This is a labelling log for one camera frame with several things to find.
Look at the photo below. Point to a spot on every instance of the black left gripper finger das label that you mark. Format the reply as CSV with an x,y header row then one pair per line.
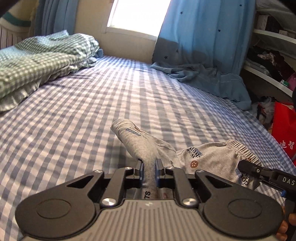
x,y
274,178

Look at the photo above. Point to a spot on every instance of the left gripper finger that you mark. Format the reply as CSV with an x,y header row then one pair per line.
x,y
176,179
115,186

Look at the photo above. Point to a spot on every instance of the grey printed child pants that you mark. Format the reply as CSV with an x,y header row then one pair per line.
x,y
220,159

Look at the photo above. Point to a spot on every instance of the person's right hand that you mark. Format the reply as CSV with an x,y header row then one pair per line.
x,y
281,234

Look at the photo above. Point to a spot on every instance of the red printed bag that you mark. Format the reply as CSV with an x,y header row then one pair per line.
x,y
284,128

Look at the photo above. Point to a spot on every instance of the blue checked bed sheet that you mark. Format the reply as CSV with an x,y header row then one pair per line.
x,y
62,131

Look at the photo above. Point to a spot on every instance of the white shelf rack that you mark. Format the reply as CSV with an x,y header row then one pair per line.
x,y
274,30

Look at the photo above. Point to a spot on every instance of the blue star curtain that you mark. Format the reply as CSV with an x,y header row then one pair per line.
x,y
204,44

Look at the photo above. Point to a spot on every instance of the green checked quilt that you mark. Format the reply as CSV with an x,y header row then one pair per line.
x,y
36,60

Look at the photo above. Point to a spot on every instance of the left blue curtain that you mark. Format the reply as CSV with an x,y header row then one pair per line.
x,y
53,16

